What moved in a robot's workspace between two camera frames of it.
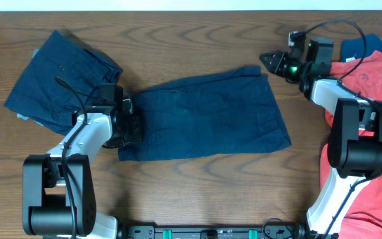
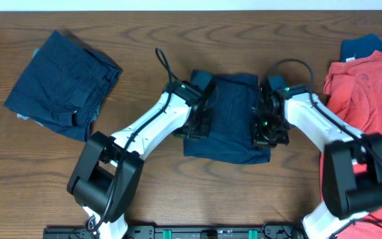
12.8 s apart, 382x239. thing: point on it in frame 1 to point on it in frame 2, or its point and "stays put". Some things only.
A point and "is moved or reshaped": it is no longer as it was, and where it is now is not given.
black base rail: [297, 232] stays put
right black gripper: [279, 60] to [260, 141]
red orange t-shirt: [377, 210] stays put
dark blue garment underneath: [353, 48] stays put
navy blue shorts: [228, 111] is moved or reshaped
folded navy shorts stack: [59, 79] stays put
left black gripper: [138, 133] to [203, 131]
